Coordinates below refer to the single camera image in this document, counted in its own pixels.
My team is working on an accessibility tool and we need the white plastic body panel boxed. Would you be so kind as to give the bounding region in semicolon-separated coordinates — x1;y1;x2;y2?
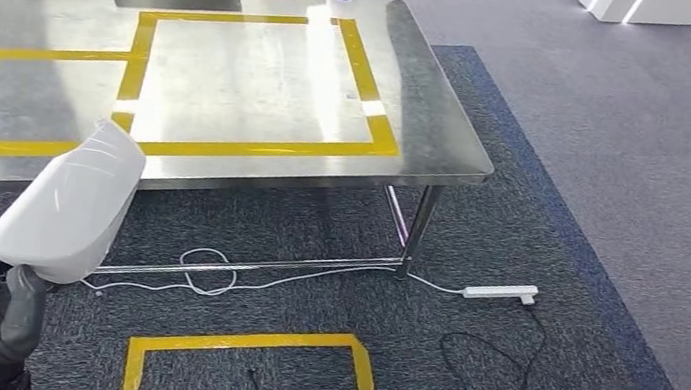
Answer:
0;104;153;296

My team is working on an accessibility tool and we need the stainless steel workbench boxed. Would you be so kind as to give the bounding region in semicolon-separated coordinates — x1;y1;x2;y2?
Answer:
0;0;517;325

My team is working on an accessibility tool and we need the yellow floor tape square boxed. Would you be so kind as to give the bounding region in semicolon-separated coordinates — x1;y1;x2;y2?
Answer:
121;304;399;390

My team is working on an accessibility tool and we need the thin black floor cable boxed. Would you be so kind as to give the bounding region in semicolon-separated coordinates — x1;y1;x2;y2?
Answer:
244;272;557;390

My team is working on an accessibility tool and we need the white power strip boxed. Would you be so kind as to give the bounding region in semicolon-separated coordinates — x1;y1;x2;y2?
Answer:
462;276;540;309

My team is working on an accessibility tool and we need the white power strip cable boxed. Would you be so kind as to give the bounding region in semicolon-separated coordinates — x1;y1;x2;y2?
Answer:
0;215;470;341

